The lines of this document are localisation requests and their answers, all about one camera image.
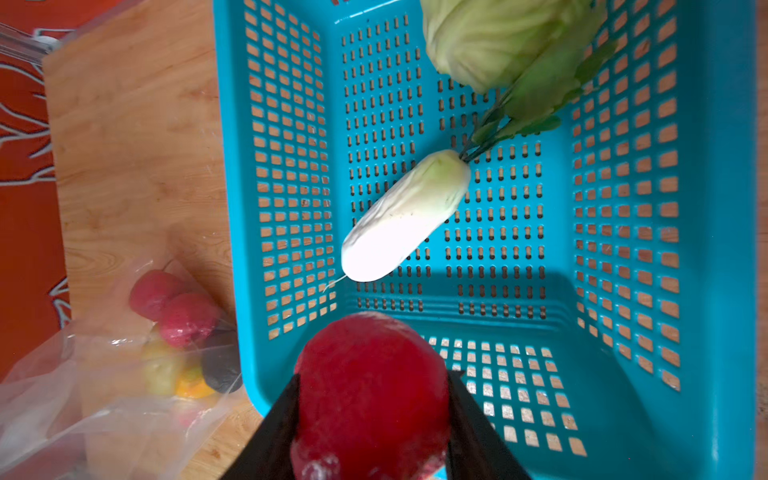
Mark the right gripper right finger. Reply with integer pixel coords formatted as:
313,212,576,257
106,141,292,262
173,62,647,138
445,371,532,480

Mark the teal plastic basket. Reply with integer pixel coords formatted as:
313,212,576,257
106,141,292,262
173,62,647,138
213,1,757,479

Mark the clear zip top bag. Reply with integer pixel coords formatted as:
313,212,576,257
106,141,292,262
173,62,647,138
1,254,239,479

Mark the green cabbage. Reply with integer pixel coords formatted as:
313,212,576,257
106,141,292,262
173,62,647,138
420,0,606,94

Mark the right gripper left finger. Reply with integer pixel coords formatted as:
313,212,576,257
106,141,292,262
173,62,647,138
220,374,300,480

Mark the red fruit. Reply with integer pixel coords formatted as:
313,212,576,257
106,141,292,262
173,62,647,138
128,270,187,322
158,292,223,348
290,312,450,479

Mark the orange yellow mango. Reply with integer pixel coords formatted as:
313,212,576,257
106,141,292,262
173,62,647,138
175,366,216,399

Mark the white radish with leaves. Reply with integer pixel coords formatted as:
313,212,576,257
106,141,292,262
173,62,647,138
341,29,616,283

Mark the dark avocado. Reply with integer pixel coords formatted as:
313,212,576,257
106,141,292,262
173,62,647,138
201,331,243,394

